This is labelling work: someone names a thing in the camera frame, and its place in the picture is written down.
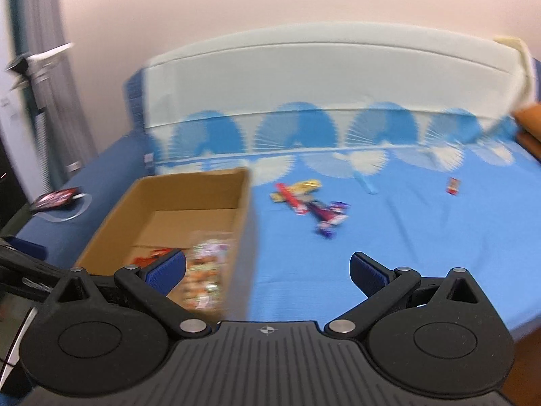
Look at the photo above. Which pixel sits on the blue upholstered bed frame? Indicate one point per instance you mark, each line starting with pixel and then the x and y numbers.
pixel 105 169

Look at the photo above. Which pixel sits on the yellow snack packet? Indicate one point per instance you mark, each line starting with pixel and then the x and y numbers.
pixel 305 186

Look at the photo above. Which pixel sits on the white padded headboard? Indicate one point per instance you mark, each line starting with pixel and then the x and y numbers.
pixel 338 76

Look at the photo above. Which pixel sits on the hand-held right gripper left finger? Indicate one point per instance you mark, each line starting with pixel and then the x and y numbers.
pixel 167 271

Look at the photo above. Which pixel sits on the blue fan-print bed sheet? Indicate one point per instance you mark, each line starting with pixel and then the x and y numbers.
pixel 422 241

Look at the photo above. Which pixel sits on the cardboard box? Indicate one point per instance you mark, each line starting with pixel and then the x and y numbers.
pixel 194 190

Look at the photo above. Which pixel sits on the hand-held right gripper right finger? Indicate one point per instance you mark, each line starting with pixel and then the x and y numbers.
pixel 368 277

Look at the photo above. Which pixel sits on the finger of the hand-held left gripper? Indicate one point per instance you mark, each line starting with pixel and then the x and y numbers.
pixel 26 248

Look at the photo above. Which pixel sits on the white folding rack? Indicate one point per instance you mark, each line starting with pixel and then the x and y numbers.
pixel 42 56

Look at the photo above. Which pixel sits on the long red purple snack packet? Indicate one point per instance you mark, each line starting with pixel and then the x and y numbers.
pixel 329 215

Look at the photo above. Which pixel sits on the light blue stick packet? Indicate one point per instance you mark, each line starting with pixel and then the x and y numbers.
pixel 367 185

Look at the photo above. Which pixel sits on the small red snack packet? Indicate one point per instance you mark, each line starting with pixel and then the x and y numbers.
pixel 453 186

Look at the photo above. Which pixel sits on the clear peanut packet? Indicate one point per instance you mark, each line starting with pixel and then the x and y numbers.
pixel 207 270

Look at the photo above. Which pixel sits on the small purple snack packet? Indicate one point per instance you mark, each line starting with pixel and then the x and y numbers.
pixel 325 231

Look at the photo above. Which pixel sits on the black smartphone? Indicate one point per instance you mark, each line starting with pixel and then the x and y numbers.
pixel 55 199

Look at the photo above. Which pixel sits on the orange pillow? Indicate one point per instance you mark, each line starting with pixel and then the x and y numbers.
pixel 530 120
pixel 531 146

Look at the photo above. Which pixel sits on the red stick snack packet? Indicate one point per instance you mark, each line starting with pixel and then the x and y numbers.
pixel 291 198

